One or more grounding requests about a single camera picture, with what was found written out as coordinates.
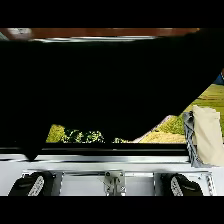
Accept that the blue garment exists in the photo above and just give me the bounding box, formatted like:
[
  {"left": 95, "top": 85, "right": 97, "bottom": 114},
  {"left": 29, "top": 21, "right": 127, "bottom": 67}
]
[{"left": 213, "top": 73, "right": 224, "bottom": 86}]

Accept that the beige garment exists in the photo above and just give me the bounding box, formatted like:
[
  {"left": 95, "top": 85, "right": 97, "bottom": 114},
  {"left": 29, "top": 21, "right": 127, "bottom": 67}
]
[{"left": 191, "top": 104, "right": 224, "bottom": 168}]

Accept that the grey garment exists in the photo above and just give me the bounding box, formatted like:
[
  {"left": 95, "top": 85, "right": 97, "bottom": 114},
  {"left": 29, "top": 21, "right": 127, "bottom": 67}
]
[{"left": 182, "top": 110, "right": 214, "bottom": 169}]

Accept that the black garment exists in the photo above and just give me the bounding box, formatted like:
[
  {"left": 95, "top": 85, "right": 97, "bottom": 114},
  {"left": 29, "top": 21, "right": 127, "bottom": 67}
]
[{"left": 0, "top": 28, "right": 224, "bottom": 162}]

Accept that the silver frame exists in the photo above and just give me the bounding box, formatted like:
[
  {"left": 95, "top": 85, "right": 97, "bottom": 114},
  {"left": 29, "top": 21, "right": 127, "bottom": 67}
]
[{"left": 0, "top": 153, "right": 224, "bottom": 197}]

